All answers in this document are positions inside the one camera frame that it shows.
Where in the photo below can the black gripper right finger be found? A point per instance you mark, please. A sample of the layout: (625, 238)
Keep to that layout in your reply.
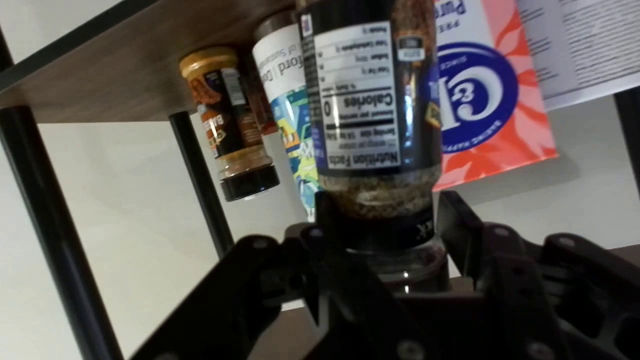
(567, 292)

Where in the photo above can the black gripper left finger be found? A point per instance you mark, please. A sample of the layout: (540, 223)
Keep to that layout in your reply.
(240, 292)

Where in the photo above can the small dark-capped spice bottle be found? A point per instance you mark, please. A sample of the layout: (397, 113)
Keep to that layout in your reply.
(362, 100)

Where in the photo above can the white spray bottle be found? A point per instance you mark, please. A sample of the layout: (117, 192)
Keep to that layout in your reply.
(286, 72)

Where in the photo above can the brown spice jar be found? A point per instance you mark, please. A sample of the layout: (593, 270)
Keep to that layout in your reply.
(232, 132)

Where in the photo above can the pink white sugar bag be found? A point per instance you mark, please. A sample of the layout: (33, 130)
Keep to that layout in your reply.
(487, 100)

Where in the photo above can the black frame wooden shelf unit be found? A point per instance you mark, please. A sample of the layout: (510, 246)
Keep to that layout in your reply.
(101, 72)

